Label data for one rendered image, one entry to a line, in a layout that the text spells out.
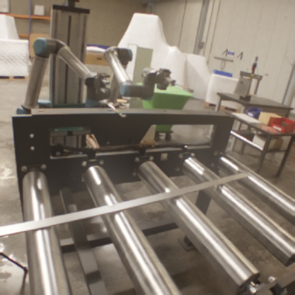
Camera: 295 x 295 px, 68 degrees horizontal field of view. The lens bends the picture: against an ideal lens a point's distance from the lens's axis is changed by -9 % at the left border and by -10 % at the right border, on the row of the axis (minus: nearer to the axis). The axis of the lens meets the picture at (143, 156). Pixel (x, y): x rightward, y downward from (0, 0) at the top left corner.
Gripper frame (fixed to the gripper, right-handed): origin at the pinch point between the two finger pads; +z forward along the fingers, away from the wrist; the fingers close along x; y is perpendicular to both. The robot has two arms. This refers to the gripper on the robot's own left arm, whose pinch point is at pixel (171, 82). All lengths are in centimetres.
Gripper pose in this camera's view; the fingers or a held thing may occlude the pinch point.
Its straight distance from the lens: 142.7
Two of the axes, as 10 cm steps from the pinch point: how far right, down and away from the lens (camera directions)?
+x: -1.4, 8.9, 4.3
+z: 4.2, 4.5, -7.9
